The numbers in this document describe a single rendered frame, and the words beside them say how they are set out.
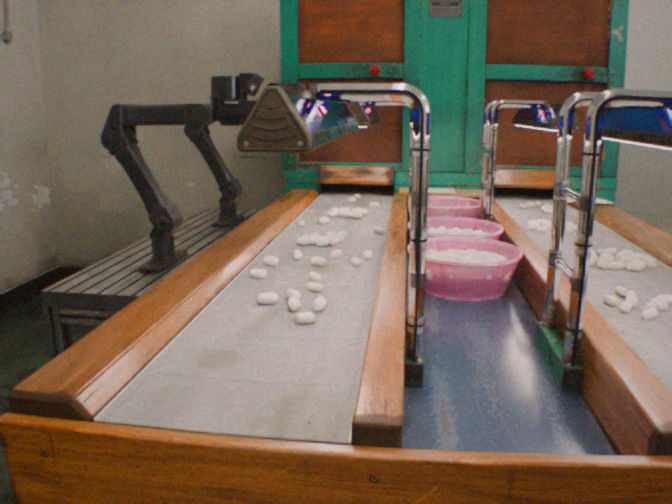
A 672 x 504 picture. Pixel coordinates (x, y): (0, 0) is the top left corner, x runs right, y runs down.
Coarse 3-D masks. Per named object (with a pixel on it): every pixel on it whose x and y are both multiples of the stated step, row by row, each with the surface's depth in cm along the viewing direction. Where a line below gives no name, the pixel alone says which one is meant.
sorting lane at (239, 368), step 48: (288, 240) 156; (384, 240) 156; (240, 288) 114; (288, 288) 114; (336, 288) 114; (192, 336) 90; (240, 336) 90; (288, 336) 90; (336, 336) 90; (144, 384) 74; (192, 384) 74; (240, 384) 74; (288, 384) 74; (336, 384) 74; (192, 432) 63; (240, 432) 63; (288, 432) 63; (336, 432) 63
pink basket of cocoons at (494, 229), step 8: (408, 224) 162; (432, 224) 173; (448, 224) 174; (456, 224) 173; (464, 224) 173; (480, 224) 169; (488, 224) 167; (496, 224) 164; (488, 232) 167; (496, 232) 152; (496, 240) 155; (448, 248) 151; (456, 248) 151; (480, 248) 152
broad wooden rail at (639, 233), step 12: (576, 204) 207; (600, 204) 203; (600, 216) 180; (612, 216) 179; (624, 216) 180; (612, 228) 168; (624, 228) 161; (636, 228) 161; (648, 228) 161; (636, 240) 150; (648, 240) 145; (660, 240) 145; (648, 252) 141; (660, 252) 134
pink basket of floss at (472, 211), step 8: (432, 200) 216; (448, 200) 215; (456, 200) 214; (464, 200) 213; (472, 200) 209; (432, 208) 192; (440, 208) 191; (448, 208) 191; (456, 208) 191; (464, 208) 191; (472, 208) 193; (432, 216) 194; (440, 216) 193; (448, 216) 193; (456, 216) 193; (464, 216) 194; (472, 216) 196; (440, 224) 195; (472, 224) 199
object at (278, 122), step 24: (264, 96) 59; (288, 96) 61; (312, 96) 77; (264, 120) 60; (288, 120) 60; (312, 120) 68; (336, 120) 89; (240, 144) 61; (264, 144) 61; (288, 144) 60; (312, 144) 61
